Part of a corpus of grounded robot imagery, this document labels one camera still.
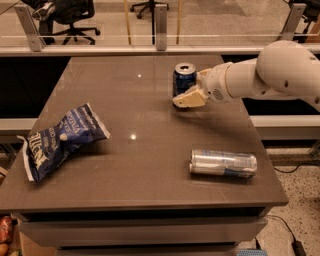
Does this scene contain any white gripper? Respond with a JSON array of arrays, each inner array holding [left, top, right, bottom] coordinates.
[[172, 63, 233, 108]]

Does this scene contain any blue pepsi can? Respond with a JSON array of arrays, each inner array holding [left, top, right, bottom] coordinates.
[[172, 62, 197, 108]]

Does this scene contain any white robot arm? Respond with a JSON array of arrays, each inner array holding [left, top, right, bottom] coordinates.
[[172, 40, 320, 111]]

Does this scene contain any silver energy drink can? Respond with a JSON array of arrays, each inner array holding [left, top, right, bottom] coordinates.
[[189, 149, 257, 178]]

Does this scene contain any blue chip bag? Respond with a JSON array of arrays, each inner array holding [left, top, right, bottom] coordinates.
[[18, 103, 110, 183]]

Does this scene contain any red snack bag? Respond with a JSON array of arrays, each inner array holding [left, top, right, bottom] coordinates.
[[0, 216, 13, 243]]

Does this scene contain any black office chair middle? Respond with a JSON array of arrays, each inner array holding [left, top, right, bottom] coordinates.
[[129, 0, 159, 19]]

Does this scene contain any black office chair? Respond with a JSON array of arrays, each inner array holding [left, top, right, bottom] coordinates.
[[288, 0, 320, 43], [21, 0, 100, 45], [129, 0, 159, 19]]

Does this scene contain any black office chair right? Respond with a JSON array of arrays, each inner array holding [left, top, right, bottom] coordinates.
[[288, 0, 320, 43]]

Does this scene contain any black office chair left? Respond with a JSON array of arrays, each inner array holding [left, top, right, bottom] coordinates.
[[21, 0, 100, 45]]

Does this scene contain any glass railing panel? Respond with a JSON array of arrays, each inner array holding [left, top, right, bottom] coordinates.
[[0, 0, 320, 48]]

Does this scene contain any grey drawer cabinet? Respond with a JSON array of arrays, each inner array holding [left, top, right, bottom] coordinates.
[[19, 213, 267, 256]]

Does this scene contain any metal bracket middle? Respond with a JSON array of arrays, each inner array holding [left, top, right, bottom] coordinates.
[[155, 4, 167, 51]]

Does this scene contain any metal bracket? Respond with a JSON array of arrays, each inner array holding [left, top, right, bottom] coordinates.
[[14, 4, 45, 52], [277, 3, 306, 42], [155, 4, 167, 51]]

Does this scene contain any metal bracket right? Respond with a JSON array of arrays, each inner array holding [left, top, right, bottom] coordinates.
[[277, 3, 306, 42]]

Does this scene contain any metal bracket left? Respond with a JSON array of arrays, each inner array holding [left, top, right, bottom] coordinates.
[[14, 4, 45, 52]]

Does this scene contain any black floor cable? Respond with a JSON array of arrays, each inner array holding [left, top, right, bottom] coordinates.
[[266, 161, 320, 256]]

